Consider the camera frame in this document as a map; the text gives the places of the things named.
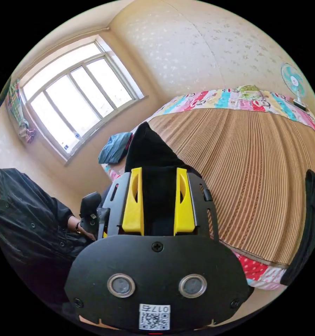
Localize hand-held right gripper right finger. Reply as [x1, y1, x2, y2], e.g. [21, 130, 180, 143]
[173, 167, 196, 236]

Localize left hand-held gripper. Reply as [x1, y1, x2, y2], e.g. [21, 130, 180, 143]
[79, 191, 110, 239]

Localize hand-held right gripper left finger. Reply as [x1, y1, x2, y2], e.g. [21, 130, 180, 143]
[122, 167, 145, 236]

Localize black pants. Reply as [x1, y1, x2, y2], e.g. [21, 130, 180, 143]
[124, 121, 200, 237]

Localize person's left forearm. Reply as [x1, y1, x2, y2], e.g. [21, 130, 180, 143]
[67, 216, 82, 235]

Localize person's left hand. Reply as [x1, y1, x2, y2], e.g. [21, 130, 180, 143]
[80, 227, 97, 241]

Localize pile of clothes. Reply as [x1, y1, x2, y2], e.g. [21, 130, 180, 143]
[98, 132, 135, 165]

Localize person's body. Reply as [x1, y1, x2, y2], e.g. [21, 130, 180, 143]
[0, 168, 96, 317]

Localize bed with woven mat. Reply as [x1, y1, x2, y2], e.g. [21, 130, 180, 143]
[101, 85, 315, 291]

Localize window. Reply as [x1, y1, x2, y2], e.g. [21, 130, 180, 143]
[20, 35, 149, 166]

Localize plaid curtain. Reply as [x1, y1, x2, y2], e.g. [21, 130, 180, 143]
[5, 78, 37, 144]

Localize black garment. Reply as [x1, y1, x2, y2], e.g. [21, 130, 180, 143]
[280, 169, 315, 287]

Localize green printed pillow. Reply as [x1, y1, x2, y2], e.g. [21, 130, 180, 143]
[237, 85, 263, 102]

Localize teal fan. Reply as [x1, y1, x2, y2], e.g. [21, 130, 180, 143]
[280, 63, 308, 111]

